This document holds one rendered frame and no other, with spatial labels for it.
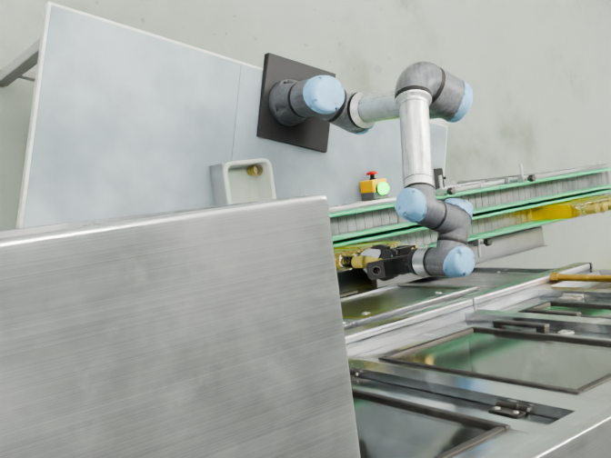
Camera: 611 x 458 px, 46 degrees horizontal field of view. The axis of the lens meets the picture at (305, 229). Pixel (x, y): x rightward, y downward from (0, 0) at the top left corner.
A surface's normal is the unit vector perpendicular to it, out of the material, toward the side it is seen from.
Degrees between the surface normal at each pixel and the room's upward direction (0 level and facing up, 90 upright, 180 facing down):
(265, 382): 0
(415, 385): 90
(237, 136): 0
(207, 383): 0
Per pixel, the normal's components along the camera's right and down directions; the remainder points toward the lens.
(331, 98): 0.46, -0.02
